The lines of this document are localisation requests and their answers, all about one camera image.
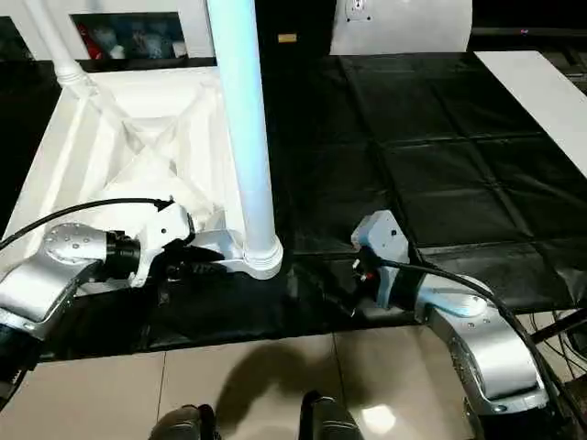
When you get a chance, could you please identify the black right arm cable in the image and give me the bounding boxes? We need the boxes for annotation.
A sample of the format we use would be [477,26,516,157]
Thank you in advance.
[371,258,587,424]

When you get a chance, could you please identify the white plastic table top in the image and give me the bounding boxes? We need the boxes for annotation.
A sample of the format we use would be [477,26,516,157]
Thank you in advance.
[0,66,284,300]

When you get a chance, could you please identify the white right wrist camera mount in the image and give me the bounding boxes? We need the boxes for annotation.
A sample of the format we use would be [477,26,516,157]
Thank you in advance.
[351,210,410,276]

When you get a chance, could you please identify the black work mat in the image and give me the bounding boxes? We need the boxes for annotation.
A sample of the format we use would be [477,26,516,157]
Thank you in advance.
[0,50,587,360]

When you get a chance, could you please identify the black rod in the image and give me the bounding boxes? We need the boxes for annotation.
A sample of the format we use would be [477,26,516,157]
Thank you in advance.
[527,310,587,346]

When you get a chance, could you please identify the white plastic table leg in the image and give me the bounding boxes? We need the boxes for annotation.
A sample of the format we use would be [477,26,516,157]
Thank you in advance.
[205,0,284,278]
[22,0,94,87]

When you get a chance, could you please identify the dark robot foot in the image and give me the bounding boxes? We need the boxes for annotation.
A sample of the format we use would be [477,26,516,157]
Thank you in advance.
[150,404,218,440]
[300,393,364,440]

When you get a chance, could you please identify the white plastic bag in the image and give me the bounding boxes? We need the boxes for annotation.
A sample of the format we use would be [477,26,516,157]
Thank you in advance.
[330,0,474,56]

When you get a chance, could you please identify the small bottles on shelf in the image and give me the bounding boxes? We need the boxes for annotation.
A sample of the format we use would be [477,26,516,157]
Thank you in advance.
[77,16,190,60]

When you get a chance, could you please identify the white flat sheet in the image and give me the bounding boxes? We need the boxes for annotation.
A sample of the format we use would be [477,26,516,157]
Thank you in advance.
[474,49,587,177]

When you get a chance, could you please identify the black cabinet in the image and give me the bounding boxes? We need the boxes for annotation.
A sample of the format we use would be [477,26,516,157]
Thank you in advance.
[253,0,342,61]

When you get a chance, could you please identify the white cabinet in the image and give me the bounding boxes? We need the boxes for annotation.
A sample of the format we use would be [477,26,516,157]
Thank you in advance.
[0,0,217,65]

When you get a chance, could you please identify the dark left robot foot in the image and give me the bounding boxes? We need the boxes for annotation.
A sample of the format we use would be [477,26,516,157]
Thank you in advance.
[150,404,218,440]

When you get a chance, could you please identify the dark right robot foot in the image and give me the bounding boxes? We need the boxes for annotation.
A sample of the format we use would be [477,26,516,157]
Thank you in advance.
[300,393,364,440]

